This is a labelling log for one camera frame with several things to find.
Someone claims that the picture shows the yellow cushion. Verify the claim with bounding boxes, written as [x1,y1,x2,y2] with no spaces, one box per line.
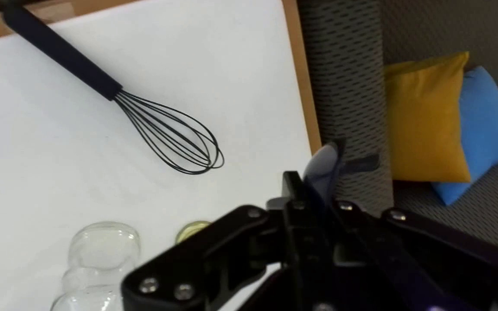
[383,51,470,181]

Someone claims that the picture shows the clear glass bottle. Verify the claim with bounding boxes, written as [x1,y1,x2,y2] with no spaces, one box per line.
[49,221,141,311]

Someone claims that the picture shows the white foam board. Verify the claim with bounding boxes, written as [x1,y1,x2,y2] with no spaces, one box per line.
[0,0,309,311]

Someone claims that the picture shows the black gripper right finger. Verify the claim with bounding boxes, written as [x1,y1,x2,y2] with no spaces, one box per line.
[331,202,498,311]

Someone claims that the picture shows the grey mesh chair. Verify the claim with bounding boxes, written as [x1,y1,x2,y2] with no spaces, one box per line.
[295,0,498,245]

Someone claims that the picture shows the yellow round lid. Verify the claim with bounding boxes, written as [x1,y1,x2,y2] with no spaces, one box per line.
[174,221,210,243]

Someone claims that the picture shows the black wire whisk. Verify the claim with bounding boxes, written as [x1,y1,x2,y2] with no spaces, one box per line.
[1,5,224,174]

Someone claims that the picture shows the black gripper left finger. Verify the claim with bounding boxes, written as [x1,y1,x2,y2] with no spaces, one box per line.
[120,205,283,311]

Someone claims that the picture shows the blue cushion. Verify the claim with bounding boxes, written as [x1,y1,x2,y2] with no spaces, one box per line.
[432,65,498,205]

